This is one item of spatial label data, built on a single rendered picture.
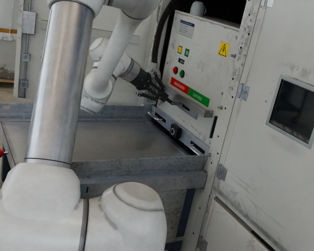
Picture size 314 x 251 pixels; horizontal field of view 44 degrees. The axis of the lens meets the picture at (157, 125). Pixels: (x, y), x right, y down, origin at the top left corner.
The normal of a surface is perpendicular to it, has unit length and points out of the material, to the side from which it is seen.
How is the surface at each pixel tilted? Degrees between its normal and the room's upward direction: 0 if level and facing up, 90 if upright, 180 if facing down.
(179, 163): 90
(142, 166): 90
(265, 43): 90
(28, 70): 90
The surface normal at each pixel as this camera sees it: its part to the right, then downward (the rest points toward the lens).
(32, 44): 0.16, 0.36
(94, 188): 0.45, 0.38
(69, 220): 0.37, -0.53
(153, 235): 0.63, 0.15
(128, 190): 0.37, -0.90
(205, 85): -0.88, 0.00
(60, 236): 0.30, -0.14
